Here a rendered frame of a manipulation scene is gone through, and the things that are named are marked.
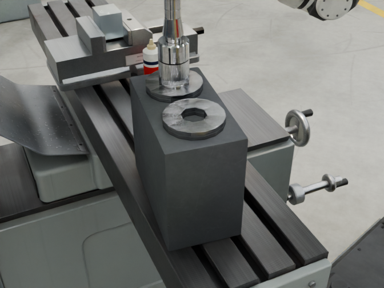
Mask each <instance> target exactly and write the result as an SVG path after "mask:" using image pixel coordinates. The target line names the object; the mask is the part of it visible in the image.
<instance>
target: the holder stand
mask: <svg viewBox="0 0 384 288"><path fill-rule="evenodd" d="M129 83H130V97H131V111H132V119H133V133H134V147H135V161H136V167H137V170H138V172H139V175H140V178H141V180H142V183H143V186H144V188H145V191H146V194H147V197H148V199H149V202H150V204H151V208H152V210H153V213H154V215H155V218H156V220H157V223H158V226H159V229H160V231H161V234H162V236H163V240H164V242H165V245H166V247H167V249H168V251H173V250H178V249H182V248H186V247H190V246H195V245H200V244H203V243H207V242H212V241H216V240H219V239H224V238H228V237H233V236H236V235H240V234H241V227H242V213H243V199H244V190H245V176H246V161H247V147H248V137H247V136H246V134H245V133H244V132H243V130H242V129H241V128H240V126H239V124H238V123H237V122H236V120H235V119H234V117H233V116H232V115H231V113H230V112H229V110H228V109H227V107H226V106H225V104H224V103H223V102H222V100H221V99H220V97H219V96H218V94H217V93H216V92H215V90H214V89H213V87H212V86H211V84H210V83H209V82H208V80H207V79H206V77H205V76H204V74H203V73H202V72H201V70H200V69H199V68H198V67H192V68H189V83H188V84H187V85H186V86H185V87H182V88H178V89H170V88H166V87H163V86H162V85H161V84H160V83H159V71H158V70H157V71H155V72H153V73H151V74H146V75H139V76H134V77H130V79H129Z"/></svg>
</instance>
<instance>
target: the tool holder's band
mask: <svg viewBox="0 0 384 288"><path fill-rule="evenodd" d="M157 44H158V48H159V49H160V50H161V51H164V52H166V53H180V52H183V51H185V50H187V49H188V48H189V39H188V38H187V37H186V36H184V35H183V36H181V40H180V41H179V42H177V43H170V42H167V41H166V39H165V36H161V37H160V38H159V39H158V40H157Z"/></svg>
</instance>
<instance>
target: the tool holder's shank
mask: <svg viewBox="0 0 384 288"><path fill-rule="evenodd" d="M164 16H165V17H164V22H163V31H162V35H163V36H165V39H166V41H167V42H170V43H177V42H179V41H180V40H181V36H183V35H184V31H183V24H182V18H181V0H164Z"/></svg>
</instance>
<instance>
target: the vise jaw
mask: <svg viewBox="0 0 384 288"><path fill-rule="evenodd" d="M120 11H121V12H122V22H123V39H124V40H125V41H126V42H127V43H128V45H132V46H136V45H141V44H145V43H149V41H150V39H153V33H152V32H151V31H150V30H149V29H148V28H147V27H146V26H145V25H144V24H143V23H142V22H141V21H140V20H139V19H138V18H137V17H136V16H135V15H134V14H133V13H132V12H130V11H128V10H127V9H124V10H120Z"/></svg>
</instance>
